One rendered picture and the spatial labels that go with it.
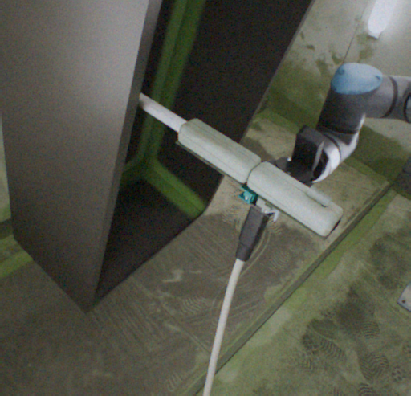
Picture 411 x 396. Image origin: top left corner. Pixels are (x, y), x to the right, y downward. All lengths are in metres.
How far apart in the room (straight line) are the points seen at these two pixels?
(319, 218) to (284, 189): 0.07
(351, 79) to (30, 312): 1.48
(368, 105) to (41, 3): 0.61
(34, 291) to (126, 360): 0.51
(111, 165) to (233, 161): 0.22
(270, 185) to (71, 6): 0.39
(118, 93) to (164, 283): 1.32
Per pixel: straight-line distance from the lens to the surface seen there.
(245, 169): 0.63
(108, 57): 0.61
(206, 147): 0.67
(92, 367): 1.65
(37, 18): 0.73
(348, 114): 0.85
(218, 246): 2.02
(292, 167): 0.74
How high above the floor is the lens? 1.55
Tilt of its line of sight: 42 degrees down
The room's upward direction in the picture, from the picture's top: 11 degrees clockwise
